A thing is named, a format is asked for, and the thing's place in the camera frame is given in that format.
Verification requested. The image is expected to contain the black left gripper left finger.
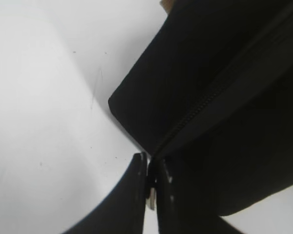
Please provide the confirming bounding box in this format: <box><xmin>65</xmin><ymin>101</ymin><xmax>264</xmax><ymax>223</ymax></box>
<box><xmin>65</xmin><ymin>152</ymin><xmax>147</xmax><ymax>234</ymax></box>

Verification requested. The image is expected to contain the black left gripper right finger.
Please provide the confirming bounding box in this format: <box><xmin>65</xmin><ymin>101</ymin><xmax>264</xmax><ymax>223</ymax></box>
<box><xmin>155</xmin><ymin>158</ymin><xmax>239</xmax><ymax>234</ymax></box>

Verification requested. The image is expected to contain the black bag with tan handles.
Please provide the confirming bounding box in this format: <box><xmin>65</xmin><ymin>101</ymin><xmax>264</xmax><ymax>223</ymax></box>
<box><xmin>108</xmin><ymin>0</ymin><xmax>293</xmax><ymax>216</ymax></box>

